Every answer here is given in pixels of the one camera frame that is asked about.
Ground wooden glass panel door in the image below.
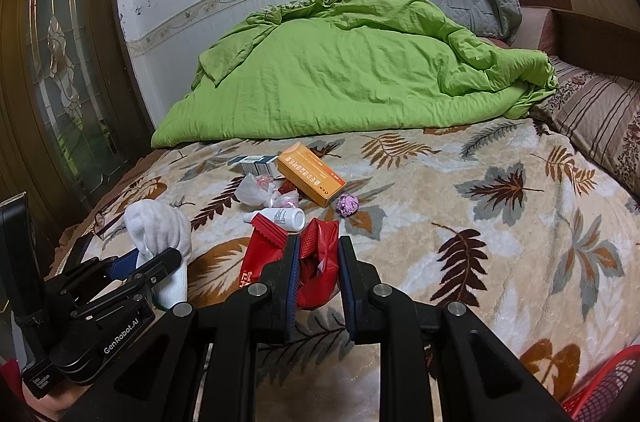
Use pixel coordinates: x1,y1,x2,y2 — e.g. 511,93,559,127
0,0,156,248

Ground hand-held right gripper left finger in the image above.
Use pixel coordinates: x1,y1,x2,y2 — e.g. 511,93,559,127
82,235,301,422

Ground brown headboard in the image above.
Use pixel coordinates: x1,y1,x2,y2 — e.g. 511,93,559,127
510,0,640,83

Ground thin frame eyeglasses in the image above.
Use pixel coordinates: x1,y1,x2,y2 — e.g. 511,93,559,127
92,209,125,239

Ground striped floral pillow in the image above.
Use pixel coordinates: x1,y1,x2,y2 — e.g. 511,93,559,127
530,55,640,203

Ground green quilt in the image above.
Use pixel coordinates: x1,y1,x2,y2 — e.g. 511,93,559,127
150,0,560,149

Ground white and blue medicine box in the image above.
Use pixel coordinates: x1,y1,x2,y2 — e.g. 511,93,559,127
227,155,280,177

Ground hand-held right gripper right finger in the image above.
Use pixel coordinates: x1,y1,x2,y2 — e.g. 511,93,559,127
336,235,571,422

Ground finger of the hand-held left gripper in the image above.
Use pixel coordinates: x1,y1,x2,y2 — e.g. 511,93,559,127
95,247,183,303
47,252,143,298

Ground red plastic basket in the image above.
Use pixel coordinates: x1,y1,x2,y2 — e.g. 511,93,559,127
560,344,640,422

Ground person's left forearm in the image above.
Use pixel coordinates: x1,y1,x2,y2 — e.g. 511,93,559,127
0,354,81,422

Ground leaf print blanket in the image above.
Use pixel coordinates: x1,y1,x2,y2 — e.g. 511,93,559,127
47,117,640,422

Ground orange medicine box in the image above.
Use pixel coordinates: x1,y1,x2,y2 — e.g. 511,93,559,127
276,141,348,208

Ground white knit glove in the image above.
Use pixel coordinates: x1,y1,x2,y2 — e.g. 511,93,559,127
122,199,194,309

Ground white plastic bottle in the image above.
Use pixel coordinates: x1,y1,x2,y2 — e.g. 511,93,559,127
243,206,307,233

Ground crumpled white plastic wrap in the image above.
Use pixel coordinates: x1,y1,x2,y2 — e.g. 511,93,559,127
234,175,281,209

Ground red wet wipe packet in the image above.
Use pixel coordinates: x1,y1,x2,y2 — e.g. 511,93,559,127
240,211,342,309

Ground purple crumpled wrapper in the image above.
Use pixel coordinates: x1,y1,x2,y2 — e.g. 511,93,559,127
337,193,362,218

